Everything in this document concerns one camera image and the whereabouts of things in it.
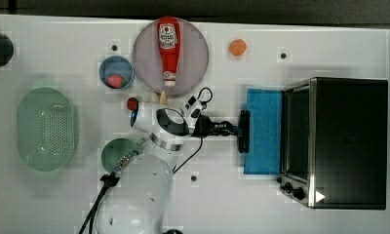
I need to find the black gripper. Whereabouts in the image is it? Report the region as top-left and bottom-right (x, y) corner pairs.
(192, 115), (240, 138)

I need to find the black toaster oven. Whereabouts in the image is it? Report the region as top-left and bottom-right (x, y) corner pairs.
(237, 76), (389, 211)

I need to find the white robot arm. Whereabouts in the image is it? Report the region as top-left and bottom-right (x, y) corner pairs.
(87, 100), (246, 234)

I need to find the grey round plate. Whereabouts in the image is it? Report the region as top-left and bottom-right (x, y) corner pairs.
(133, 19), (210, 96)

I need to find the orange fruit toy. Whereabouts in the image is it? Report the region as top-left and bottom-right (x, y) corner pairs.
(229, 39), (247, 56)

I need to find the red strawberry toy on table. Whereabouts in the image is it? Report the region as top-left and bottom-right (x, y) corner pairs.
(126, 97), (138, 111)

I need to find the red ketchup bottle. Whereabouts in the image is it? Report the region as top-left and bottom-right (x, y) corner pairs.
(157, 16), (181, 87)

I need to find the green small bowl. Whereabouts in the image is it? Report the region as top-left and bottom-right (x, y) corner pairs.
(101, 138), (139, 173)

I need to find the red strawberry toy in bowl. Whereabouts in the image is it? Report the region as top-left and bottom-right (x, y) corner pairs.
(107, 74), (124, 89)

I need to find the blue small bowl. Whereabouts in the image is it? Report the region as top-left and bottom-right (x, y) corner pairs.
(98, 56), (135, 89)

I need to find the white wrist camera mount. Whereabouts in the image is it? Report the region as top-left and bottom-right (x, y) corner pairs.
(182, 96), (202, 128)

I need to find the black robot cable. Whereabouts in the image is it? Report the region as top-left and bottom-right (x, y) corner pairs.
(77, 86), (215, 234)

